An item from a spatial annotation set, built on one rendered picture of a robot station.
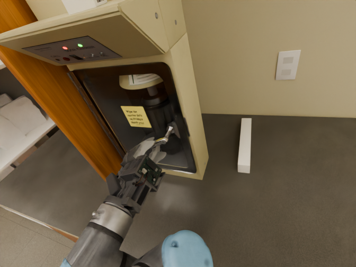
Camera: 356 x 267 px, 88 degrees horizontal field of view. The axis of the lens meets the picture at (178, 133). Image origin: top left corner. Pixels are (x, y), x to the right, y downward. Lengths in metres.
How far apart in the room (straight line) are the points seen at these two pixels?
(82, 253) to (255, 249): 0.42
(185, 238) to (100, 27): 0.33
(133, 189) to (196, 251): 0.19
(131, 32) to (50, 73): 0.37
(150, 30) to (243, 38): 0.53
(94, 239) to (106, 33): 0.34
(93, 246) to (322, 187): 0.64
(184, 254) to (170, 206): 0.41
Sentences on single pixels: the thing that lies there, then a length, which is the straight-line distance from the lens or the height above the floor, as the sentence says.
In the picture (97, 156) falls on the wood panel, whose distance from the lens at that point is 0.76.
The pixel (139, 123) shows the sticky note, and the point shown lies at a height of 1.22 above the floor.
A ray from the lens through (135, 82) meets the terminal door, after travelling 0.47.
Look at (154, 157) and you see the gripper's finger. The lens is 0.51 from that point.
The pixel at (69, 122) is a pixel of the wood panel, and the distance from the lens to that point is 0.67.
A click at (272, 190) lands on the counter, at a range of 0.69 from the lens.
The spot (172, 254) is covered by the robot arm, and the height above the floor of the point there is 1.27.
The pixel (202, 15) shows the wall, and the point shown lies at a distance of 0.83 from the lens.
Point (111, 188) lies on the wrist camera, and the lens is 0.47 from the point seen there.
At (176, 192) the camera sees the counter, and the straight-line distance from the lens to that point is 0.70.
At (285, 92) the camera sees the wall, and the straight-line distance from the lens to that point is 0.93.
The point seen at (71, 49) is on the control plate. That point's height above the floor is 1.46.
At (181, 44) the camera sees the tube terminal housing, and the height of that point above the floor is 1.40.
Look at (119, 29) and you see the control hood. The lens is 0.33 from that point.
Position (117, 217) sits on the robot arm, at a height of 1.21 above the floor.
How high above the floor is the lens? 1.52
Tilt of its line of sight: 40 degrees down
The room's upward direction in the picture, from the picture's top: 17 degrees counter-clockwise
